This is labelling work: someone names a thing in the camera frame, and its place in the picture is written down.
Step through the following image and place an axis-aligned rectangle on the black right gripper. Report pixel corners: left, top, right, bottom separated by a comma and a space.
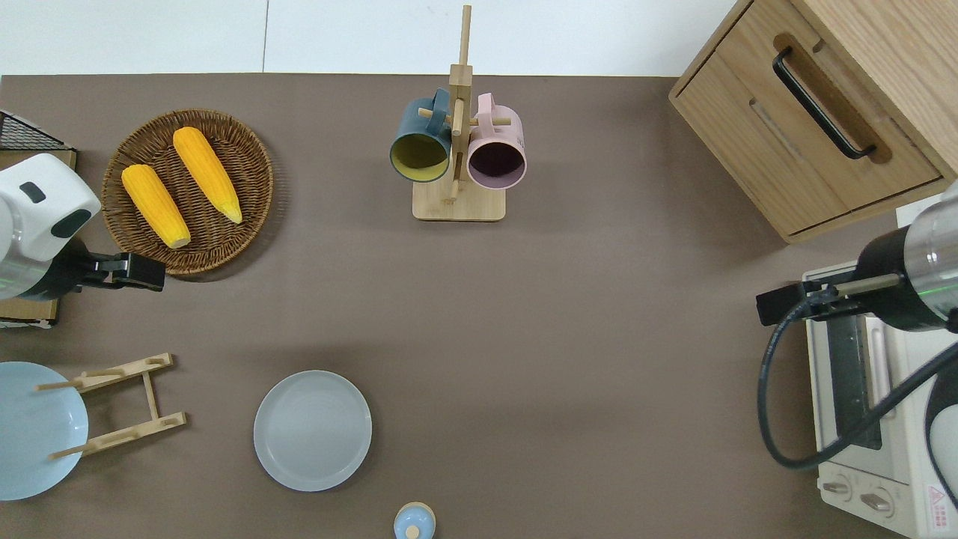
755, 278, 863, 328

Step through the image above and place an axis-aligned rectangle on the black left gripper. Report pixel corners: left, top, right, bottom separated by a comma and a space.
71, 252, 167, 293

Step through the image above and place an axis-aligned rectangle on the gray plate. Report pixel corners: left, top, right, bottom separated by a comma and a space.
253, 370, 373, 493

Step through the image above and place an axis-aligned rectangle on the wooden plate rack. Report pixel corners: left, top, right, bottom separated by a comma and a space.
36, 353, 187, 460

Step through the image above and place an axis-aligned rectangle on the light blue plate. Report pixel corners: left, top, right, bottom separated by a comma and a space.
0, 362, 89, 501

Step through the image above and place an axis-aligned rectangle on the blunt yellow corn cob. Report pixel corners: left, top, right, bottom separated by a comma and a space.
121, 164, 192, 249

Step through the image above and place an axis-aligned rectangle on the brown wicker basket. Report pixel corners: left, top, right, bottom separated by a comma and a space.
102, 109, 274, 275

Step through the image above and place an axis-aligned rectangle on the pointed yellow corn cob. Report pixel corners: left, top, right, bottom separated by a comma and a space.
173, 127, 243, 225

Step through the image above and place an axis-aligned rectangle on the wooden drawer cabinet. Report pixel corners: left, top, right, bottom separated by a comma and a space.
668, 0, 958, 244

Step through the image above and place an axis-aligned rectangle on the white toaster oven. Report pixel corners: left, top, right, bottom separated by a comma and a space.
802, 262, 958, 539

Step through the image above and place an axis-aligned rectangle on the teal mug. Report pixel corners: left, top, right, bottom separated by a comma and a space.
389, 88, 454, 183

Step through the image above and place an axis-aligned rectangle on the wooden mug tree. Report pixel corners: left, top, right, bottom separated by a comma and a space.
412, 5, 512, 222

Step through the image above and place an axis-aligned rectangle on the pink mug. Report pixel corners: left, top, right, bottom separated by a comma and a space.
467, 93, 528, 190

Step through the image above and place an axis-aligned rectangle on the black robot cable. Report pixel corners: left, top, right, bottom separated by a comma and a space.
757, 303, 958, 472

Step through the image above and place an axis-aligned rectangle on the black wire basket with liner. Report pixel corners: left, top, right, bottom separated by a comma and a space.
0, 110, 77, 330

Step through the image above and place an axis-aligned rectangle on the black drawer handle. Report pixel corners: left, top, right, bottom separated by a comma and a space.
773, 47, 877, 160

